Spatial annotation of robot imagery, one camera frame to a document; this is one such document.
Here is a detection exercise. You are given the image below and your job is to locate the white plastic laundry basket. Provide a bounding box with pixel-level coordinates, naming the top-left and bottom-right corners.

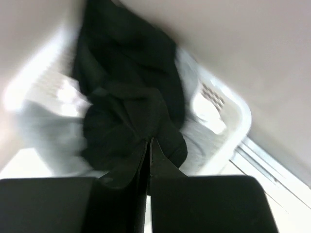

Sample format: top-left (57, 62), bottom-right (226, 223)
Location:
top-left (0, 26), bottom-right (252, 178)

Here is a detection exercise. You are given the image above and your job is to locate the black tank top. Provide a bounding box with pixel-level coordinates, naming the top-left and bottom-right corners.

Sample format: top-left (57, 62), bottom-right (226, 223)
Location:
top-left (71, 0), bottom-right (189, 170)

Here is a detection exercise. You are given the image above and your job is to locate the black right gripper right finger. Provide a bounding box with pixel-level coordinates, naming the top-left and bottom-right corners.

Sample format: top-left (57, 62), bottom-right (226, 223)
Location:
top-left (150, 138), bottom-right (190, 233)

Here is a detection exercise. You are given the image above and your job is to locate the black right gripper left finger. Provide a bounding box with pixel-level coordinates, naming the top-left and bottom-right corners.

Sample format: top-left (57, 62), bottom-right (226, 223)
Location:
top-left (101, 142), bottom-right (148, 233)

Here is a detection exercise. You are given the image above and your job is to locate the aluminium table edge rail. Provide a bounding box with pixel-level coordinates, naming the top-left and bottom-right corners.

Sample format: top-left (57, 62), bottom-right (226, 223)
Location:
top-left (231, 137), bottom-right (311, 211)

